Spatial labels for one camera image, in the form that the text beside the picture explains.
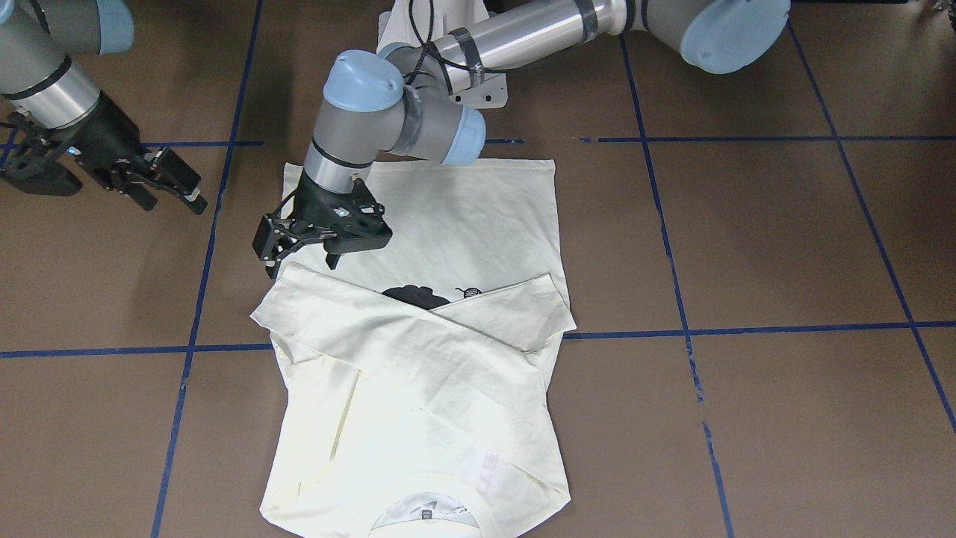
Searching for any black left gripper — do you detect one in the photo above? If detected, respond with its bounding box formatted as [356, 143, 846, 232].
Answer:
[252, 173, 393, 279]

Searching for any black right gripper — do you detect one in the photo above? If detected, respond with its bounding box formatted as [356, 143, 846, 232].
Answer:
[2, 94, 208, 215]

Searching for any cream long-sleeve shirt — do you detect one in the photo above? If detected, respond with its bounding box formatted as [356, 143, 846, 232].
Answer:
[252, 158, 576, 537]

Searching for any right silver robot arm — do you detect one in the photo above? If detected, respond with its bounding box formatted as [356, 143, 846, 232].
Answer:
[1, 1, 206, 215]

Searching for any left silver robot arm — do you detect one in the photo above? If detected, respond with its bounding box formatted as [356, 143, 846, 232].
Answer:
[252, 1, 791, 278]

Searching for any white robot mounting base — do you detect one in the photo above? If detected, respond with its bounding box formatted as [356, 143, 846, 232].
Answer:
[375, 0, 509, 111]

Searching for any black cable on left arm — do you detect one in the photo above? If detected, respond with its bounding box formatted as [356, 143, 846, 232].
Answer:
[403, 0, 494, 96]

